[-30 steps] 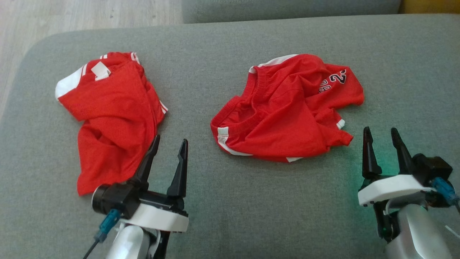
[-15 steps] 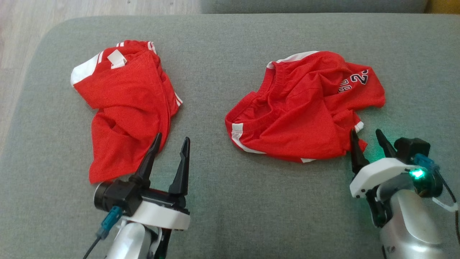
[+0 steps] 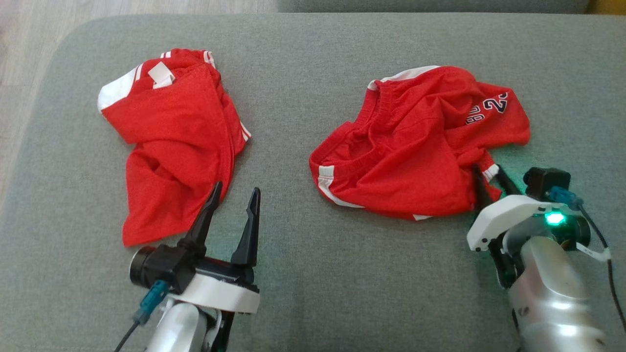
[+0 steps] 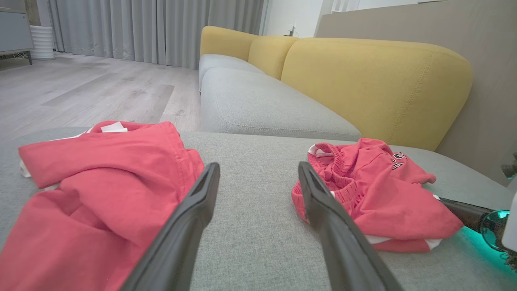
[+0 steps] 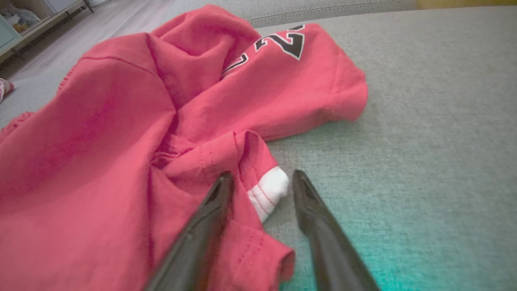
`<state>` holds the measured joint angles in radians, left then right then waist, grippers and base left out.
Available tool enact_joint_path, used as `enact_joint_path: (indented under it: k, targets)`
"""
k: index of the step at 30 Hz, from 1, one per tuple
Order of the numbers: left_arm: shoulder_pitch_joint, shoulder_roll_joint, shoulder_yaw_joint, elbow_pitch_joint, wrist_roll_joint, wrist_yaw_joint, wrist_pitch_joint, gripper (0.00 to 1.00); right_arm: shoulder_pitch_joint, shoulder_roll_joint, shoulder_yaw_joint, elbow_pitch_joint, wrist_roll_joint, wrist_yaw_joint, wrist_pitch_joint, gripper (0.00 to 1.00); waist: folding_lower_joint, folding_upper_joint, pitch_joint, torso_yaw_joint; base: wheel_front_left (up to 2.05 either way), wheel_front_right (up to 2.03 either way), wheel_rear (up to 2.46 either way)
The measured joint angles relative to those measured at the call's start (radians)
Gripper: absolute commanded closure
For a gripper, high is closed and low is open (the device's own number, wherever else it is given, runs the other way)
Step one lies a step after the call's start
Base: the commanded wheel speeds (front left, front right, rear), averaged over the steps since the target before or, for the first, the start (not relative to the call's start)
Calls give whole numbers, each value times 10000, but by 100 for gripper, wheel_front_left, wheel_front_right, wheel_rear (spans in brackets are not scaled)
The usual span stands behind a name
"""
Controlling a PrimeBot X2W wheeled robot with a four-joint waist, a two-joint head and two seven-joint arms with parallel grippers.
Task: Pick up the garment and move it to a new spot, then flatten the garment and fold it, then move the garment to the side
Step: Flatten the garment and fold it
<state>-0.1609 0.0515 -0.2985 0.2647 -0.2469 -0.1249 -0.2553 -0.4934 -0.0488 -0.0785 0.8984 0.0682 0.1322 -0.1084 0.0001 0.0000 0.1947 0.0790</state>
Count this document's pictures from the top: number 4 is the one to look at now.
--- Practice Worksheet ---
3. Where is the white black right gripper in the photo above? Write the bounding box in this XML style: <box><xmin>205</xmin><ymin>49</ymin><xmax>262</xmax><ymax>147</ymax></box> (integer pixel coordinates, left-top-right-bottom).
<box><xmin>438</xmin><ymin>192</ymin><xmax>517</xmax><ymax>253</ymax></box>

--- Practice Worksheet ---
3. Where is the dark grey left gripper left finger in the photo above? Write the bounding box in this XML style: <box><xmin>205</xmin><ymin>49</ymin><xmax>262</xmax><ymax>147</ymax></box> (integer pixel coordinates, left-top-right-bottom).
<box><xmin>121</xmin><ymin>162</ymin><xmax>221</xmax><ymax>291</ymax></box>

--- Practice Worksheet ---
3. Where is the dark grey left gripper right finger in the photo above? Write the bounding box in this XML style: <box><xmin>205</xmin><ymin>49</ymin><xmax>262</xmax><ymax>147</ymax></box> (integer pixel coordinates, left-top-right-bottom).
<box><xmin>298</xmin><ymin>162</ymin><xmax>404</xmax><ymax>291</ymax></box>

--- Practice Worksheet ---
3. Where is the red shorts white trim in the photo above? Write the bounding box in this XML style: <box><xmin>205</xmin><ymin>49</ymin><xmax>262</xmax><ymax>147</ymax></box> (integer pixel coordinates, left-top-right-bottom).
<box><xmin>292</xmin><ymin>138</ymin><xmax>464</xmax><ymax>253</ymax></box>

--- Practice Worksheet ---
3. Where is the red jersey shirt black print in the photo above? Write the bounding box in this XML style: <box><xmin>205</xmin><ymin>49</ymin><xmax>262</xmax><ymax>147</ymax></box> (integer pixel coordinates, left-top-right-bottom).
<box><xmin>0</xmin><ymin>120</ymin><xmax>205</xmax><ymax>291</ymax></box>

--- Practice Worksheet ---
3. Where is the wide grey sofa seat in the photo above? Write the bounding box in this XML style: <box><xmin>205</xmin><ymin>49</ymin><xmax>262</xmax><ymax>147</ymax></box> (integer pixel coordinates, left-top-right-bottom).
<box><xmin>0</xmin><ymin>127</ymin><xmax>517</xmax><ymax>291</ymax></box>

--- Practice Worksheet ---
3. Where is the grey sofa seat cushion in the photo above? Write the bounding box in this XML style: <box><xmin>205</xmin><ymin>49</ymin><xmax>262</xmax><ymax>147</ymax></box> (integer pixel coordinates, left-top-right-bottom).
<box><xmin>200</xmin><ymin>67</ymin><xmax>361</xmax><ymax>141</ymax></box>
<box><xmin>198</xmin><ymin>54</ymin><xmax>265</xmax><ymax>91</ymax></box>

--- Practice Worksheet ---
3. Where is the large yellow sofa backrest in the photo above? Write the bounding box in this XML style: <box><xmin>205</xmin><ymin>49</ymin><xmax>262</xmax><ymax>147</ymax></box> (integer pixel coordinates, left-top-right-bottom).
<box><xmin>281</xmin><ymin>38</ymin><xmax>473</xmax><ymax>151</ymax></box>

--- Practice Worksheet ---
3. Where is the yellow sofa backrest cushion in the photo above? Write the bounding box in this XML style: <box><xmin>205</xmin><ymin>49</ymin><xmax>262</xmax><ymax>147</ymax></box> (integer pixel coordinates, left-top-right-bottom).
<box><xmin>248</xmin><ymin>36</ymin><xmax>299</xmax><ymax>80</ymax></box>
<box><xmin>200</xmin><ymin>26</ymin><xmax>259</xmax><ymax>62</ymax></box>

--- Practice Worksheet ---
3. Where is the grey pleated curtain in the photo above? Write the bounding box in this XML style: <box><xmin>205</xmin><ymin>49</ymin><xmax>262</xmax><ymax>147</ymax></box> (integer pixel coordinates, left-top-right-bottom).
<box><xmin>36</xmin><ymin>0</ymin><xmax>265</xmax><ymax>70</ymax></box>

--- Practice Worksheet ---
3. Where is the white ribbed cylinder bin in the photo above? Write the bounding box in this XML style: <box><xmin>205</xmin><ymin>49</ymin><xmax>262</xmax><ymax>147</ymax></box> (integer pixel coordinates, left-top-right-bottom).
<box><xmin>29</xmin><ymin>25</ymin><xmax>56</xmax><ymax>61</ymax></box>

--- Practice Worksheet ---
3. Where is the grey low cabinet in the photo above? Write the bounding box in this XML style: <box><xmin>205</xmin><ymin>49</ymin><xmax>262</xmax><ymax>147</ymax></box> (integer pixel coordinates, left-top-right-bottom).
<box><xmin>0</xmin><ymin>0</ymin><xmax>35</xmax><ymax>65</ymax></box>

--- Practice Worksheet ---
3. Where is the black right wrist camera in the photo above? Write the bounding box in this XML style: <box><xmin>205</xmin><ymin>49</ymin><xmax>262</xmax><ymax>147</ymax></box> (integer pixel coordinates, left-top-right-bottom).
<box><xmin>501</xmin><ymin>153</ymin><xmax>517</xmax><ymax>179</ymax></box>

